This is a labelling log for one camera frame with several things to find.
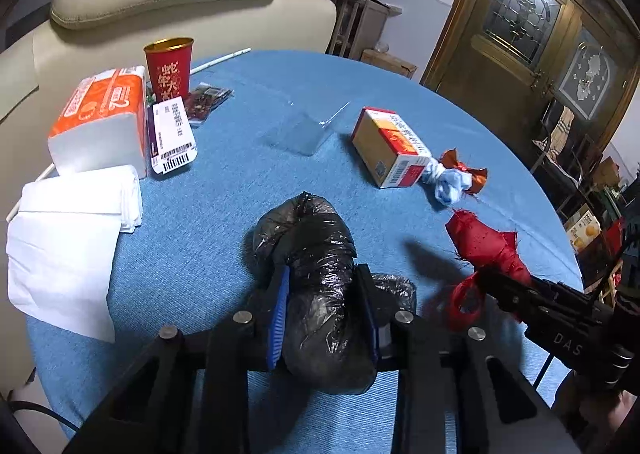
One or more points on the dark metal rack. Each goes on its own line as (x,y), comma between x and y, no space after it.
(555,133)

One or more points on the yellow fruit printed carton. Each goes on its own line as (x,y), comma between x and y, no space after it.
(582,231)

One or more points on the white thin tube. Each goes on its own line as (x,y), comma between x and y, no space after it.
(225,58)

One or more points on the person's right forearm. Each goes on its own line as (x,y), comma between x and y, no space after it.
(600,419)

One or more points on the dark snack packet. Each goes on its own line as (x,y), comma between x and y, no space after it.
(205,101)

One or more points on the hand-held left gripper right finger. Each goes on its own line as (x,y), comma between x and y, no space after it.
(372,329)

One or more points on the blue tablecloth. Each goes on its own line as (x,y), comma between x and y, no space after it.
(210,214)

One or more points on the clear plastic container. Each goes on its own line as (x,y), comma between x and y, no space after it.
(300,133)

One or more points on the white folded tissue stack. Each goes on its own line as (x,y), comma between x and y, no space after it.
(60,244)

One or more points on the red paper cup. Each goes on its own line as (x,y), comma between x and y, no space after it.
(167,73)

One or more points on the black plastic bag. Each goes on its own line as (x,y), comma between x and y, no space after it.
(320,254)

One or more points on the yellow red medicine box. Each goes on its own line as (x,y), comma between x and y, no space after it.
(385,143)

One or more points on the red cloth bundle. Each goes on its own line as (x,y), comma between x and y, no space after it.
(480,239)

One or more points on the white barcode medicine box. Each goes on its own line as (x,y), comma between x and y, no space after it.
(172,133)

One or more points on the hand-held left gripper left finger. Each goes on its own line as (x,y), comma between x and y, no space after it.
(277,314)

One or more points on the white knotted plastic bag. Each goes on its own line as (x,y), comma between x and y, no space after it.
(450,184)

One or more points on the orange tissue pack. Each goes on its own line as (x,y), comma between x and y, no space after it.
(100,108)

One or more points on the wooden glass-panel door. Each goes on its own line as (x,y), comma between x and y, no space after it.
(480,58)

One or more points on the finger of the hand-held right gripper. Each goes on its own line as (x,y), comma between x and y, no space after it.
(507,291)

